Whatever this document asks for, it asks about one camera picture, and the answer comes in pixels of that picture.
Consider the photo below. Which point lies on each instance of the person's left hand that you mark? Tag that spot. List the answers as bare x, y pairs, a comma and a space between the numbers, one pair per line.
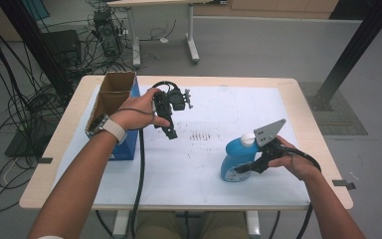
136, 116

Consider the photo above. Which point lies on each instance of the thick black metal post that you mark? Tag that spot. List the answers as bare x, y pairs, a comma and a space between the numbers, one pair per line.
351, 53

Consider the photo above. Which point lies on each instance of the white-legged desk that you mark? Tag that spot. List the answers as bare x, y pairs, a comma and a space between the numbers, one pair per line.
192, 36

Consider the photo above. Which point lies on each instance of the light wooden table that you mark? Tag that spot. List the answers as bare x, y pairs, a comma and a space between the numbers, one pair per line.
315, 132

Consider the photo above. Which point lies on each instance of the black box on floor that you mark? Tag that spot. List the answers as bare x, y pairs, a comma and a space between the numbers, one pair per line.
61, 46

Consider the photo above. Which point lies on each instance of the person's khaki trousers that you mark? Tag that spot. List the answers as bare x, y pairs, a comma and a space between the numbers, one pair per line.
219, 225

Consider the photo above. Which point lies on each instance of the blue bottle with white cap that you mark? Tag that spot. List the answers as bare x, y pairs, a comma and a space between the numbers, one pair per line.
237, 152

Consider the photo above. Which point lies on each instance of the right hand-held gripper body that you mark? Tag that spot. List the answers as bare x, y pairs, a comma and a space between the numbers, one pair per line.
268, 132

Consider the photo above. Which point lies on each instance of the blue cardboard box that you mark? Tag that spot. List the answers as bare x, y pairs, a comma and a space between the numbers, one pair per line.
114, 88

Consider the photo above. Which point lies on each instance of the white table mat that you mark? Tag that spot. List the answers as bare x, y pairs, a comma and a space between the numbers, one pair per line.
212, 159

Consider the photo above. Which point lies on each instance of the black tape piece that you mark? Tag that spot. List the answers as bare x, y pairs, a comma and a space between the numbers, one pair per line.
343, 184
44, 160

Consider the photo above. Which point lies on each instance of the dark grey floor mat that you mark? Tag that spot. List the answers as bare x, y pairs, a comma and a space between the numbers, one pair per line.
338, 113

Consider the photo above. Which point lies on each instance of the person's right hand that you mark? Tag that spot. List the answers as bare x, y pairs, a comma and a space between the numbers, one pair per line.
298, 162

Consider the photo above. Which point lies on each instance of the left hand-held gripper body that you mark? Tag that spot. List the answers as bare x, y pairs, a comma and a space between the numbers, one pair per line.
175, 99

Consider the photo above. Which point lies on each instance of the dark slanted metal post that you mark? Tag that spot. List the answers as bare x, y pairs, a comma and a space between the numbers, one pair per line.
36, 43

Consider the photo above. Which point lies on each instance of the black flat floor plate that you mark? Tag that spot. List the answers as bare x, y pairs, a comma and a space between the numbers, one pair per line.
23, 146

